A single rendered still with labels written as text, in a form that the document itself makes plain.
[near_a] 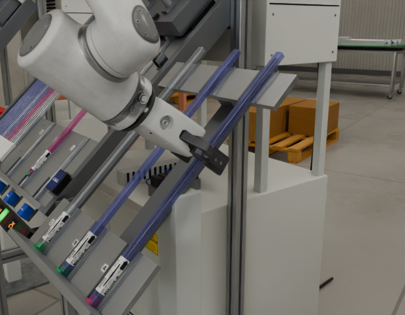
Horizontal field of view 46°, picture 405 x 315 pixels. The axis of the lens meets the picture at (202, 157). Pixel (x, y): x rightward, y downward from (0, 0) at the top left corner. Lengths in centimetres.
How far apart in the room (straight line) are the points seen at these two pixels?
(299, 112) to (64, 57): 396
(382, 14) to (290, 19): 997
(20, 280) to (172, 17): 150
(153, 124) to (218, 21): 64
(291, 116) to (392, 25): 706
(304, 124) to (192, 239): 362
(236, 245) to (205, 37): 58
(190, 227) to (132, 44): 44
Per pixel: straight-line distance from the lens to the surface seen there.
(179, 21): 122
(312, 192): 163
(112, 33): 55
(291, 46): 143
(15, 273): 232
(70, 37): 58
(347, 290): 223
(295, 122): 449
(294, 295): 174
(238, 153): 128
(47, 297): 219
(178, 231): 88
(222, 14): 125
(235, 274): 142
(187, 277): 93
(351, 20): 1153
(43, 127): 143
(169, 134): 65
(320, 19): 152
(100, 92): 60
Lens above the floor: 112
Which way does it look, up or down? 16 degrees down
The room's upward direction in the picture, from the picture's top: straight up
